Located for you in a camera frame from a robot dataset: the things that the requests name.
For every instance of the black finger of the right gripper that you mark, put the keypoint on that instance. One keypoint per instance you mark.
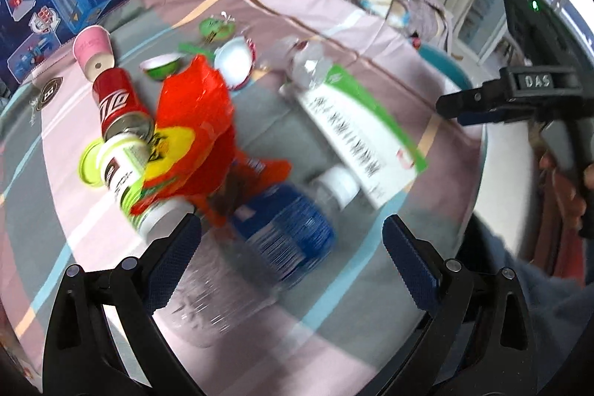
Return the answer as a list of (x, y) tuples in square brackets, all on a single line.
[(500, 100)]

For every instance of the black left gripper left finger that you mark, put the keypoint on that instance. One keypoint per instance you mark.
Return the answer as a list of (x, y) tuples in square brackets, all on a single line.
[(80, 356)]

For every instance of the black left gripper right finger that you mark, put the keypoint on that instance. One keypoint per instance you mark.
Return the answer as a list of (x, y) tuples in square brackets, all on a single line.
[(476, 339)]

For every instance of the green white medicine box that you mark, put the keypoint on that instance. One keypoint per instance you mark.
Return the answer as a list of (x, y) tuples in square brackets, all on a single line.
[(365, 137)]

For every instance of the green plastic lid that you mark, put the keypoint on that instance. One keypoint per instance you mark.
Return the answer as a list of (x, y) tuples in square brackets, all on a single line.
[(88, 170)]

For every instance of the green white canister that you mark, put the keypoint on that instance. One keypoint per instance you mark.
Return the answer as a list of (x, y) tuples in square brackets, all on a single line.
[(122, 162)]

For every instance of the blue label water bottle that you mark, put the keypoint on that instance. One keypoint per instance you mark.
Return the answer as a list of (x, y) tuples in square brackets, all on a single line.
[(269, 244)]

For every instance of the red snack bag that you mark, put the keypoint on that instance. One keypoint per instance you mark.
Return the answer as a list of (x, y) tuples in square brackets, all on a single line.
[(194, 154)]

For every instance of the red cola can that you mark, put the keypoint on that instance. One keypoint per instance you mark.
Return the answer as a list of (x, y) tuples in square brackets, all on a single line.
[(120, 108)]

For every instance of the green candy wrapper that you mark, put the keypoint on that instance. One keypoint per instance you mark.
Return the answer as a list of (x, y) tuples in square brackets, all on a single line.
[(214, 32)]

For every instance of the teal trash bin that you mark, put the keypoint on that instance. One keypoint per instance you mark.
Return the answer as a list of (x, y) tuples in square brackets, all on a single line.
[(443, 62)]

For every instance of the person's right hand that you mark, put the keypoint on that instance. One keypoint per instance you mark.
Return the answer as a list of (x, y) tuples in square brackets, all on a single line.
[(571, 204)]

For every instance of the red rimmed jelly cup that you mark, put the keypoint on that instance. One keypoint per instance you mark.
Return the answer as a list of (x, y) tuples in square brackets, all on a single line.
[(235, 61)]

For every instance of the green rimmed jelly cup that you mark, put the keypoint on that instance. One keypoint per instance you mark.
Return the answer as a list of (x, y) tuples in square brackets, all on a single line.
[(161, 66)]

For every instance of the pink paper cup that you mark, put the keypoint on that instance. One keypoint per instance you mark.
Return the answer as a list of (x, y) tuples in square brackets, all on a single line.
[(93, 51)]

